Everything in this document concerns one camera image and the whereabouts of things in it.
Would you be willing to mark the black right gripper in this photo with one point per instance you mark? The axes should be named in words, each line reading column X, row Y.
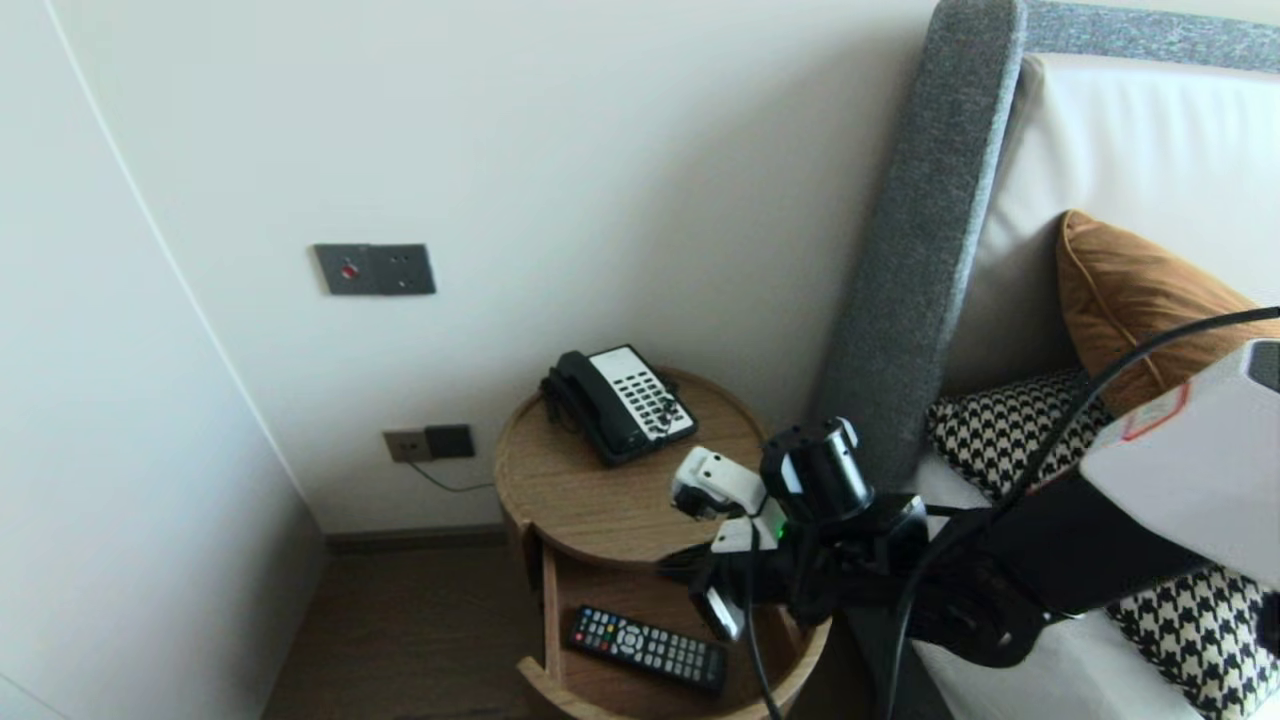
column 820, row 470

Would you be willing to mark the round wooden bedside table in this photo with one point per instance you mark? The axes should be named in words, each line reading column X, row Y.
column 650, row 590

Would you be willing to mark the black remote control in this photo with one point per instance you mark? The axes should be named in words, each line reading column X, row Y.
column 650, row 650

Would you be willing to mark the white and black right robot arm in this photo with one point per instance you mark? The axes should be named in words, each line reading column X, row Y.
column 1100, row 540

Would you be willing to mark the round wooden side table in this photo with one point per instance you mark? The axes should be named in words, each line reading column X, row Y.
column 600, row 500

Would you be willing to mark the black and white desk telephone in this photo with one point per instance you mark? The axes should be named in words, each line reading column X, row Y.
column 650, row 400

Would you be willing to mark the black telephone handset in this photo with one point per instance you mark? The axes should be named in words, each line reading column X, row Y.
column 600, row 405

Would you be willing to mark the brown wooden baseboard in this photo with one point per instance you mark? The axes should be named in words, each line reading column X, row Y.
column 420, row 538

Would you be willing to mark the black white houndstooth cushion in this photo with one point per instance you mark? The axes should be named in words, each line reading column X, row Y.
column 1000, row 430

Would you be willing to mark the white bed sheet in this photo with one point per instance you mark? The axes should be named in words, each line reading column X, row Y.
column 1060, row 680

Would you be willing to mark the grey upholstered headboard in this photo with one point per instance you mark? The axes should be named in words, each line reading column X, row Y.
column 930, row 200

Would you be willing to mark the orange velvet cushion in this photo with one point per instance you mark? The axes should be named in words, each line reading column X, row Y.
column 1130, row 300

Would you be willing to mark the white padded headboard cushion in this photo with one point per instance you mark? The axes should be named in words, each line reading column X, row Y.
column 1150, row 150

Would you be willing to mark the beige wall socket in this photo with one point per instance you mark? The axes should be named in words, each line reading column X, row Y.
column 404, row 446

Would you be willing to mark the dark grey wall switch panel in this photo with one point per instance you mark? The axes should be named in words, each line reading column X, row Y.
column 375, row 270

